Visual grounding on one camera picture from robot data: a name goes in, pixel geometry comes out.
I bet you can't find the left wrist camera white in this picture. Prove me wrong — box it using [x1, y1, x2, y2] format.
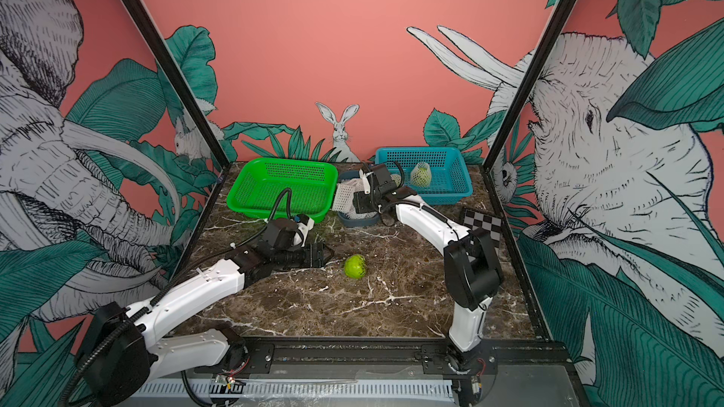
[261, 214, 315, 251]

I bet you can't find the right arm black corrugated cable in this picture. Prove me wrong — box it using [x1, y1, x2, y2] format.
[361, 159, 407, 227]

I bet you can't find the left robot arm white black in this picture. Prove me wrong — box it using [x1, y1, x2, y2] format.
[59, 241, 335, 406]

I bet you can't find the teal plastic basket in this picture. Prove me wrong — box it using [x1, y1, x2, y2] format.
[374, 147, 473, 205]

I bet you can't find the black white checkerboard plate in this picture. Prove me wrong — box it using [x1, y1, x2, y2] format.
[460, 207, 503, 248]

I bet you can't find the black left frame post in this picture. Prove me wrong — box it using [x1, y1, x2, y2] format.
[121, 0, 231, 171]

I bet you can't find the black right frame post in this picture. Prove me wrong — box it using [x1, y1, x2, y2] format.
[483, 0, 577, 173]

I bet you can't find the bright green plastic basket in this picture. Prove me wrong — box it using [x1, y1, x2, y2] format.
[226, 158, 339, 223]

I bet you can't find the dark blue small bin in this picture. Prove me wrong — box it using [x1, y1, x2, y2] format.
[337, 171, 380, 228]

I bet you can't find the black frame post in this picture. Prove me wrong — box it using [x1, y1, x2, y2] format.
[483, 0, 577, 173]
[121, 0, 231, 171]

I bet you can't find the white slotted cable duct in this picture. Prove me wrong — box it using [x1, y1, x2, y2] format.
[129, 379, 456, 402]

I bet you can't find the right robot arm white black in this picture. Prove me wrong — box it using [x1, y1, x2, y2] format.
[353, 164, 505, 352]

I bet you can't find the stack of white foam nets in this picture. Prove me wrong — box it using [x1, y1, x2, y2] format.
[331, 178, 366, 220]

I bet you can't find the black front mounting rail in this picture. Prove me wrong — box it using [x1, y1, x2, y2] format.
[199, 337, 572, 378]

